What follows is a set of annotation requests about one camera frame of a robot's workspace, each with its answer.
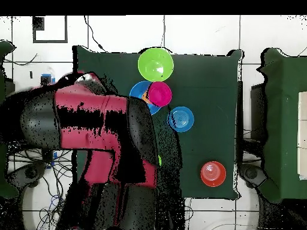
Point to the small pink bowl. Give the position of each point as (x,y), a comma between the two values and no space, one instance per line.
(160,94)

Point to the large light blue bowl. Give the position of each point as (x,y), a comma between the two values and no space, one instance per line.
(138,89)

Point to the large green bowl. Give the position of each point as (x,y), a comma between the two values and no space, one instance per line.
(156,64)

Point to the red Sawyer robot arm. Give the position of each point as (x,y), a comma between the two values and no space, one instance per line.
(84,119)

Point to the white box stack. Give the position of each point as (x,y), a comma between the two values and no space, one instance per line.
(303,134)

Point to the small light blue bowl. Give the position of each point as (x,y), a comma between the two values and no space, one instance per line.
(182,119)

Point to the green cup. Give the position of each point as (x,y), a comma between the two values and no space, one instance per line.
(159,160)

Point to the dark green table cloth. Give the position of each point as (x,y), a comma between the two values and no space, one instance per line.
(203,83)

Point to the orange bowl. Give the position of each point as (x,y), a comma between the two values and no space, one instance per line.
(213,173)

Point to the black metal stand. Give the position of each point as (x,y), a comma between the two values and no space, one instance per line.
(45,80)

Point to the neighbouring green table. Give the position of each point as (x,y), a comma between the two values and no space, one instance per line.
(3,60)
(283,119)

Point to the black pedestal leg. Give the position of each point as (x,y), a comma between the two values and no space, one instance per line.
(251,173)
(26,173)

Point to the black square frame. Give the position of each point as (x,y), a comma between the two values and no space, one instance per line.
(66,28)

